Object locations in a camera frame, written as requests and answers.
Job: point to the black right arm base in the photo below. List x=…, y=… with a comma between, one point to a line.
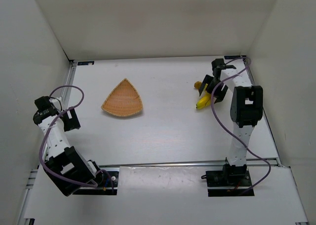
x=221, y=185

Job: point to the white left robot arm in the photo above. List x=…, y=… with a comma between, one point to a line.
x=59, y=157

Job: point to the yellow fake banana bunch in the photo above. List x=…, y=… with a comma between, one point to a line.
x=205, y=100

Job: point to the blue right corner label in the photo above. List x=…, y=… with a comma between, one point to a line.
x=231, y=57

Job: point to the aluminium front rail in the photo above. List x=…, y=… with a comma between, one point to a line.
x=250, y=162

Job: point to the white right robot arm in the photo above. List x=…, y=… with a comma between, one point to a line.
x=246, y=111

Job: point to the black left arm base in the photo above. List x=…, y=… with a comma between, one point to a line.
x=107, y=184

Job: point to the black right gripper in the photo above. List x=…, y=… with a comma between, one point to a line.
x=213, y=87

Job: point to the blue corner label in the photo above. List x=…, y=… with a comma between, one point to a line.
x=231, y=57
x=85, y=63

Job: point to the triangular woven fruit basket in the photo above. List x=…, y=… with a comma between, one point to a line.
x=123, y=101

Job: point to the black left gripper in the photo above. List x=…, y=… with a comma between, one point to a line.
x=71, y=119

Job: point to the blue left corner label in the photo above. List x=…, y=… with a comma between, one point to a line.
x=85, y=63

